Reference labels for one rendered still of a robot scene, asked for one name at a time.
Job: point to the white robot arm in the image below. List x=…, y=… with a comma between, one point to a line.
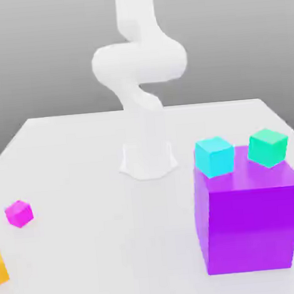
x=139, y=62

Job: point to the small cyan cube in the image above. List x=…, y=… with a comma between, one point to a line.
x=214, y=157

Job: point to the small green cube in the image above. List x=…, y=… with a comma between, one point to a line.
x=267, y=149

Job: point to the small magenta cube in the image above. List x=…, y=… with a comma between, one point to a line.
x=19, y=214

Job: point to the small orange cube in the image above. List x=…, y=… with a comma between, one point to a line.
x=0, y=269

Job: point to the large purple box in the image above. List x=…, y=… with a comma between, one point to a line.
x=254, y=228

